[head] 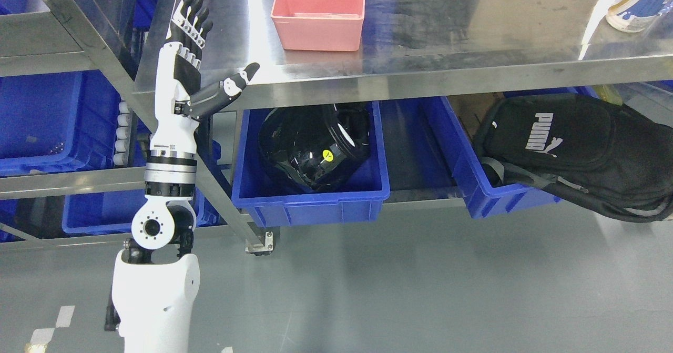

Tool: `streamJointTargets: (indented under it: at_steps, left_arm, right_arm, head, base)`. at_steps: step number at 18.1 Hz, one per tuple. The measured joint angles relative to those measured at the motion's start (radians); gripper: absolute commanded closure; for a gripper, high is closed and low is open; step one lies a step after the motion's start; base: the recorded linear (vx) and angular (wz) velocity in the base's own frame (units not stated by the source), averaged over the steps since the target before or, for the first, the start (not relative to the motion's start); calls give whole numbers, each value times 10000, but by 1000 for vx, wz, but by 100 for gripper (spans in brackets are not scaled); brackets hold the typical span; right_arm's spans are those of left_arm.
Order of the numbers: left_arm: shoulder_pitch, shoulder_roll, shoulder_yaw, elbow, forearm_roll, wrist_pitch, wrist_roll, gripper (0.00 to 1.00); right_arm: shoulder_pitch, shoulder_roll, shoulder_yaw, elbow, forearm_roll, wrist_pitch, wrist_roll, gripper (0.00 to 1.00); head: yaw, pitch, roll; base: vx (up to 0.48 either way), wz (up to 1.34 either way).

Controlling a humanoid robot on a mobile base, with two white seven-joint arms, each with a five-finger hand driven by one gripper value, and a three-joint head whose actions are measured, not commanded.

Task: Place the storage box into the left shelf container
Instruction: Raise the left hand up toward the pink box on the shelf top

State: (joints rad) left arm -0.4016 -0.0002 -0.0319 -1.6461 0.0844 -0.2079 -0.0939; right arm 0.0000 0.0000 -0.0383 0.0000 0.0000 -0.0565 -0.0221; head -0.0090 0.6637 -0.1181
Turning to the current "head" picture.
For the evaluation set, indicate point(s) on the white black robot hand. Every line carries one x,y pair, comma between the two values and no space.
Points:
181,101

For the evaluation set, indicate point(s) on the pink plastic storage box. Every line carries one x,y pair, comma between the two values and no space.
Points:
319,25

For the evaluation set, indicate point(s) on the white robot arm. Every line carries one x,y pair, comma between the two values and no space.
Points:
157,276

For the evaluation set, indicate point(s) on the blue bin left shelf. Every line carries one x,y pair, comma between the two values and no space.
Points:
57,123

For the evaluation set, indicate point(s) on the white blue container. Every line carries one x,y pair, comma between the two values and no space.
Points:
634,16

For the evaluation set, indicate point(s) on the blue bin lower left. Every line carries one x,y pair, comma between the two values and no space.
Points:
112,212

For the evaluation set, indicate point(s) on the black glossy helmet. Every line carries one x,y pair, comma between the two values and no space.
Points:
315,149

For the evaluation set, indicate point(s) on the blue bin with helmet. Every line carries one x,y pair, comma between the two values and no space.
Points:
360,199

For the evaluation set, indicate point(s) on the blue bin with backpack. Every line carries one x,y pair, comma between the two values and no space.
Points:
480,197

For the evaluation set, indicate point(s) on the brown cardboard piece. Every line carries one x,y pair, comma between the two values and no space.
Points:
470,109

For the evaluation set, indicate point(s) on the black Puma backpack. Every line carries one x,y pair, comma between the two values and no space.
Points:
606,158

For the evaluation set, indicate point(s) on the stainless steel table frame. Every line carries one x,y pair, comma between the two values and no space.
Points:
410,48

